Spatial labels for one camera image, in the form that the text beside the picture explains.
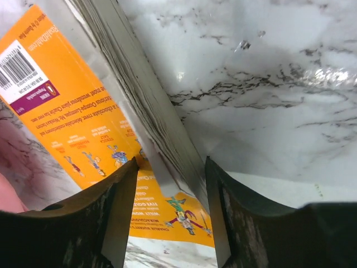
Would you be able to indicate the orange card packet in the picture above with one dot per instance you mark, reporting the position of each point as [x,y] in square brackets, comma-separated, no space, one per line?
[62,131]

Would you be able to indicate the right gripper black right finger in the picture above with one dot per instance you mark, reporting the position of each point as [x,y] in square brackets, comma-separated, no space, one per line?
[251,230]

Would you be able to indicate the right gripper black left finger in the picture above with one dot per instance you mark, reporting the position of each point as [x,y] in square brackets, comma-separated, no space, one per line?
[88,229]

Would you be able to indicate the pink student backpack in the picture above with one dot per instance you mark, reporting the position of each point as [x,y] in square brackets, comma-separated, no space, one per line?
[9,200]

